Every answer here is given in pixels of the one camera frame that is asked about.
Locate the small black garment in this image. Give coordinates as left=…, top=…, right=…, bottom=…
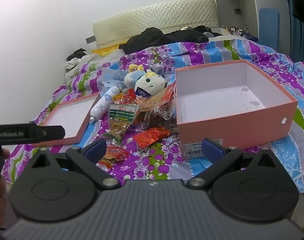
left=193, top=25, right=223, bottom=38

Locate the blue white snack packet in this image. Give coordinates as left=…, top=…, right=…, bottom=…
left=135, top=85, right=152, bottom=98

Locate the white spray bottle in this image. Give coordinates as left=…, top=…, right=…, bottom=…
left=89, top=86, right=120, bottom=123

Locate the green snack packet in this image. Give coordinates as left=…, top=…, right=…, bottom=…
left=102, top=104, right=137, bottom=144

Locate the grey bed sheet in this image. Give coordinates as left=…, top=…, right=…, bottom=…
left=209, top=33, right=243, bottom=42

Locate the cream quilted headboard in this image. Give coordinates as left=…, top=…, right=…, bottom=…
left=92, top=0, right=219, bottom=48

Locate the cluttered bedside table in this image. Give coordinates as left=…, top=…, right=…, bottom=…
left=222, top=24, right=250, bottom=37

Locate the white crumpled cloth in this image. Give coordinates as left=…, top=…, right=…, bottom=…
left=64, top=49, right=102, bottom=80

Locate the large orange white snack packet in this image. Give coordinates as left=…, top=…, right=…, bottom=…
left=136, top=82, right=177, bottom=112

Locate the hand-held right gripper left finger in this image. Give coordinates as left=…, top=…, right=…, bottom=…
left=30, top=139, right=121, bottom=190

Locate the blue curtain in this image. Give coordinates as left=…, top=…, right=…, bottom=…
left=288, top=12, right=304, bottom=63

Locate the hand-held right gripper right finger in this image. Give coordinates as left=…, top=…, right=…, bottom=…
left=187, top=138, right=278, bottom=190

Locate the white blue plush toy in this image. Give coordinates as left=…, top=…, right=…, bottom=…
left=124, top=64, right=168, bottom=98

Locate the floral striped blanket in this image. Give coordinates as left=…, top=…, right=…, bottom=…
left=3, top=40, right=304, bottom=195

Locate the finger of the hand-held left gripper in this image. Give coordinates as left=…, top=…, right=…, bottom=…
left=33, top=126, right=65, bottom=143

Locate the yellow pillow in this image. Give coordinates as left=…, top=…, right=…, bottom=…
left=91, top=42, right=125, bottom=55

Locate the large black garment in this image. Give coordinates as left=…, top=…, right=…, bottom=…
left=119, top=26, right=210, bottom=55

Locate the white red snack packet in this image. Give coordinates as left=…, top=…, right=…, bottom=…
left=157, top=104, right=176, bottom=120

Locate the pink box lid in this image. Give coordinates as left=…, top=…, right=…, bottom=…
left=38, top=92, right=100, bottom=145

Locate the pink cardboard box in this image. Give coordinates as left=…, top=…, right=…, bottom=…
left=175, top=59, right=298, bottom=159

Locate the clear crinkled snack packet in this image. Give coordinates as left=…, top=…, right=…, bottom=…
left=134, top=109, right=178, bottom=133

